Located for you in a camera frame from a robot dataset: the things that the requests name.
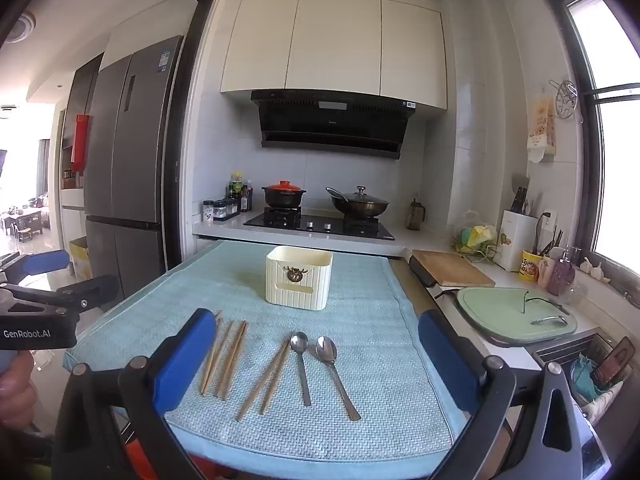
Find black clay pot red lid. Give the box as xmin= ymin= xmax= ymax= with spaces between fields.
xmin=261 ymin=180 xmax=307 ymax=209

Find white wall cabinet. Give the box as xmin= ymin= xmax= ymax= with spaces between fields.
xmin=220 ymin=0 xmax=448 ymax=111

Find garlic bulbs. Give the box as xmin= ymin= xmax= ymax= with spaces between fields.
xmin=579 ymin=256 xmax=612 ymax=284

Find black gas stove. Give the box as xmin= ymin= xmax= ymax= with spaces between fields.
xmin=243 ymin=207 xmax=396 ymax=241

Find white knife block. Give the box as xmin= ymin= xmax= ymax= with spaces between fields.
xmin=492 ymin=210 xmax=539 ymax=272

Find black wok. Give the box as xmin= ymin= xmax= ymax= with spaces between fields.
xmin=326 ymin=186 xmax=390 ymax=220

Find yellow printed cup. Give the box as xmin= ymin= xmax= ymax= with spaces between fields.
xmin=518 ymin=251 xmax=544 ymax=282

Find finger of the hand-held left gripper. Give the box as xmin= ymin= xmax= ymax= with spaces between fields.
xmin=0 ymin=249 xmax=71 ymax=286
xmin=0 ymin=274 xmax=121 ymax=317

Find yellow cardboard box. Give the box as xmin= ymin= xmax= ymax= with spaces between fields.
xmin=69 ymin=237 xmax=94 ymax=282

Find person's left hand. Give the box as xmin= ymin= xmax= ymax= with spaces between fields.
xmin=0 ymin=352 xmax=40 ymax=428

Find wooden cutting board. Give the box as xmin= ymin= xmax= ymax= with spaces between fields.
xmin=410 ymin=251 xmax=496 ymax=288

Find pink cup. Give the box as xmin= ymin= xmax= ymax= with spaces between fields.
xmin=537 ymin=256 xmax=556 ymax=289

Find purple soap dispenser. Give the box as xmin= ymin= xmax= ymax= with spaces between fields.
xmin=547 ymin=246 xmax=577 ymax=296

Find black range hood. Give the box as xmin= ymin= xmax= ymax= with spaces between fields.
xmin=250 ymin=90 xmax=417 ymax=161

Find green cutting board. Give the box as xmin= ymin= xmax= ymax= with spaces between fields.
xmin=456 ymin=286 xmax=578 ymax=345

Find cream ribbed utensil holder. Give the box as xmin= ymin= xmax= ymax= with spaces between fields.
xmin=265 ymin=246 xmax=334 ymax=311

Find black door frame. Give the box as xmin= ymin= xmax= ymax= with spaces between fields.
xmin=152 ymin=0 xmax=222 ymax=273

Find grey refrigerator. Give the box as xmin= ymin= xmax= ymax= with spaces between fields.
xmin=82 ymin=35 xmax=186 ymax=306

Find printed hanging bag holder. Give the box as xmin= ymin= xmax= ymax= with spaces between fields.
xmin=526 ymin=97 xmax=558 ymax=164

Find glass wok lid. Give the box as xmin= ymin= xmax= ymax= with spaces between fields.
xmin=341 ymin=186 xmax=383 ymax=205

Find metal steamer rack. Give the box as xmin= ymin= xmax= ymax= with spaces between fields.
xmin=548 ymin=79 xmax=584 ymax=124

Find teal cloth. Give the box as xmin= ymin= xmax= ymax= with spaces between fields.
xmin=570 ymin=354 xmax=600 ymax=402

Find yellow green plastic bags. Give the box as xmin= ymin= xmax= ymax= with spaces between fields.
xmin=454 ymin=212 xmax=501 ymax=261

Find black sink basket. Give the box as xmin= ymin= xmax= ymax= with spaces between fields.
xmin=531 ymin=329 xmax=637 ymax=428

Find light blue woven mat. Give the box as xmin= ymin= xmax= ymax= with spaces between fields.
xmin=62 ymin=240 xmax=468 ymax=463

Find metal spoon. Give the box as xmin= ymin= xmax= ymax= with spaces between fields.
xmin=315 ymin=335 xmax=362 ymax=422
xmin=290 ymin=331 xmax=312 ymax=408

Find dark tall cabinet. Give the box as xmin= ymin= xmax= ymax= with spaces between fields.
xmin=59 ymin=52 xmax=106 ymax=261

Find black framed window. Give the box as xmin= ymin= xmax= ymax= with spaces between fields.
xmin=540 ymin=0 xmax=640 ymax=308

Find red hanging bag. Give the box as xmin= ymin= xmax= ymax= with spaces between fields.
xmin=71 ymin=114 xmax=92 ymax=172

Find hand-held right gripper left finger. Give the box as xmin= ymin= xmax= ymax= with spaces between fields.
xmin=50 ymin=308 xmax=218 ymax=480

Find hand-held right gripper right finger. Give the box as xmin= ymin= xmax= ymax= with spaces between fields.
xmin=418 ymin=310 xmax=612 ymax=480

